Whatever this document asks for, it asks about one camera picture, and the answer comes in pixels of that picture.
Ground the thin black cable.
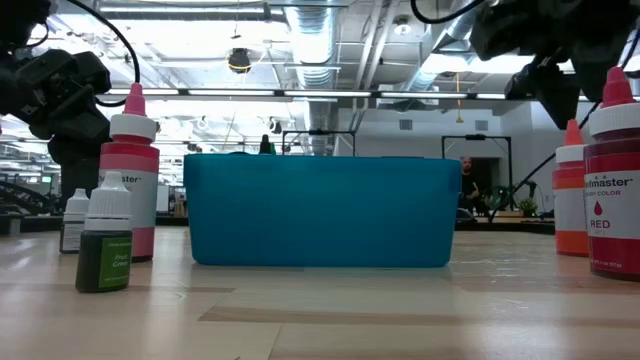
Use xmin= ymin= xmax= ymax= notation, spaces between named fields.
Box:
xmin=487 ymin=99 xmax=601 ymax=224

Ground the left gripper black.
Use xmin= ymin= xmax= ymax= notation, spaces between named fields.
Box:
xmin=9 ymin=49 xmax=112 ymax=169

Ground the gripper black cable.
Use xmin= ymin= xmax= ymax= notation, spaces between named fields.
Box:
xmin=409 ymin=0 xmax=489 ymax=25
xmin=63 ymin=0 xmax=142 ymax=109

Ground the black stair railing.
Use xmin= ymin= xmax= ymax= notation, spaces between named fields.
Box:
xmin=0 ymin=179 xmax=41 ymax=216

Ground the round ceiling fixture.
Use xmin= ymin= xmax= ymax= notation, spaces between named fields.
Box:
xmin=392 ymin=16 xmax=414 ymax=37

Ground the person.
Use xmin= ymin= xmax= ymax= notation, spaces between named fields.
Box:
xmin=458 ymin=156 xmax=482 ymax=216

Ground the large pink food coloring bottle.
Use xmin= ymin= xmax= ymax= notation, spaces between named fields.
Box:
xmin=98 ymin=82 xmax=161 ymax=264

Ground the large red food coloring bottle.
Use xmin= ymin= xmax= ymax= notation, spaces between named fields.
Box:
xmin=582 ymin=66 xmax=640 ymax=283

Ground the black display panel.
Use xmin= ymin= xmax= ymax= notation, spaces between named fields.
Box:
xmin=59 ymin=164 xmax=100 ymax=214

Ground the bright ceiling light panel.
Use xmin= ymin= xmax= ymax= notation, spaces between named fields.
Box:
xmin=422 ymin=52 xmax=526 ymax=76

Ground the small green food coloring bottle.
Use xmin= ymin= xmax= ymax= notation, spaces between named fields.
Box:
xmin=75 ymin=170 xmax=134 ymax=294

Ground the silver ventilation duct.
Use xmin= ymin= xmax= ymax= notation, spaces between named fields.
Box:
xmin=399 ymin=7 xmax=484 ymax=94
xmin=284 ymin=0 xmax=346 ymax=157

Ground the small black food coloring bottle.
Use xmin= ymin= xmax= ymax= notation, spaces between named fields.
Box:
xmin=58 ymin=188 xmax=91 ymax=255

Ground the green potted plant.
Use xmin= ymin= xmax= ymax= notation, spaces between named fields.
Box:
xmin=517 ymin=197 xmax=540 ymax=218
xmin=482 ymin=185 xmax=507 ymax=212

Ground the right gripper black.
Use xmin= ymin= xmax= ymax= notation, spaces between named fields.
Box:
xmin=469 ymin=0 xmax=640 ymax=131

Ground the large orange food coloring bottle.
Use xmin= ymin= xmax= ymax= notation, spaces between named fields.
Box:
xmin=551 ymin=118 xmax=591 ymax=258

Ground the black ceiling dome device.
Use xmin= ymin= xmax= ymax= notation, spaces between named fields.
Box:
xmin=227 ymin=47 xmax=252 ymax=75

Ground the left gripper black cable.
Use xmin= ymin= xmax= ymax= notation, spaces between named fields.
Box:
xmin=63 ymin=0 xmax=142 ymax=109

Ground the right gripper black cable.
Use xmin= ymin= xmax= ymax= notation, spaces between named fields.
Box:
xmin=409 ymin=0 xmax=489 ymax=25

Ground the ceiling light strip row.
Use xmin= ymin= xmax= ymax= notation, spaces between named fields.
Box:
xmin=99 ymin=87 xmax=509 ymax=101

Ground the black metal frame stand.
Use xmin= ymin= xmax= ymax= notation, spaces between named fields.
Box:
xmin=281 ymin=128 xmax=357 ymax=157
xmin=440 ymin=133 xmax=514 ymax=214

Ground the yellow hanging cord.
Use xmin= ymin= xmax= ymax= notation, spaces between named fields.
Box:
xmin=453 ymin=72 xmax=464 ymax=125

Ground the blue plastic bin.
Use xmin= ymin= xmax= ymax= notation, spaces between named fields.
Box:
xmin=182 ymin=153 xmax=463 ymax=269

